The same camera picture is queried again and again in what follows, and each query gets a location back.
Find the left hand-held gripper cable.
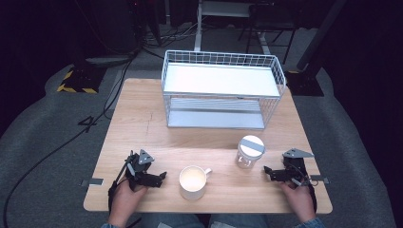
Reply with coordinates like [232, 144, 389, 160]
[106, 157, 131, 214]

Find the grey tape piece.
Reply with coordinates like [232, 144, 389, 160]
[81, 178, 105, 187]
[309, 174, 331, 185]

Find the hand-held gripper cable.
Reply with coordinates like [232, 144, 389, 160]
[293, 164, 319, 214]
[106, 157, 131, 214]

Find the white desk frame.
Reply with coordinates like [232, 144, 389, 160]
[193, 0, 273, 55]

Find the long black floor cable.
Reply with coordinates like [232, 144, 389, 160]
[2, 51, 138, 228]

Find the person's right hand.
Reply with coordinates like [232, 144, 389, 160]
[279, 180, 317, 224]

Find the black stand with slanted pole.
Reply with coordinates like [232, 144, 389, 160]
[284, 0, 348, 98]

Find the white cup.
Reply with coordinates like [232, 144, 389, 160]
[178, 164, 213, 201]

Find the black chair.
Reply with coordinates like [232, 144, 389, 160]
[237, 2, 300, 66]

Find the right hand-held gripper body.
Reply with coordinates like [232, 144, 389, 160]
[275, 147, 316, 188]

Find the bundle of floor cables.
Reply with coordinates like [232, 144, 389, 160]
[139, 21, 203, 51]

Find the right hand-held gripper cable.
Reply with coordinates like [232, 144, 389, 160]
[293, 164, 319, 214]

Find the yellow black striped base plate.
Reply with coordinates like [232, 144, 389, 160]
[56, 64, 108, 95]

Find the glass jar with white lid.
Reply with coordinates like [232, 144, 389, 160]
[235, 135, 266, 170]

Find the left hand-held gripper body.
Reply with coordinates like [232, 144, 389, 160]
[125, 148, 161, 192]

